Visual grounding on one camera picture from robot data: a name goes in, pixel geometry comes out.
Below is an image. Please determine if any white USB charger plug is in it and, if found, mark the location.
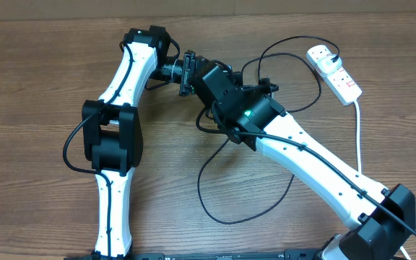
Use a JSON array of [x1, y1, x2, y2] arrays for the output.
[[316, 55, 342, 76]]

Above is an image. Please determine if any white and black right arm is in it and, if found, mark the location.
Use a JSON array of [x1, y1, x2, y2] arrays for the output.
[[190, 62, 416, 259]]

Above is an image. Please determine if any white power strip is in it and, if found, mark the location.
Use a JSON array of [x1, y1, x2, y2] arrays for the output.
[[306, 45, 362, 105]]

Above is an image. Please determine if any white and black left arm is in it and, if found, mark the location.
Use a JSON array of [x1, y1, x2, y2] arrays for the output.
[[82, 26, 206, 259]]

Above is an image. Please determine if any white power strip cord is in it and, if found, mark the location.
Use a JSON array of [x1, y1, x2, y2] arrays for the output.
[[352, 100, 413, 260]]

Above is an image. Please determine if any black USB charging cable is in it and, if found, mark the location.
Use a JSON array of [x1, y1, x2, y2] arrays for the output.
[[196, 35, 341, 225]]

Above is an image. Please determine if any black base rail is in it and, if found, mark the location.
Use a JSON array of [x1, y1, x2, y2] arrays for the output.
[[66, 248, 319, 260]]

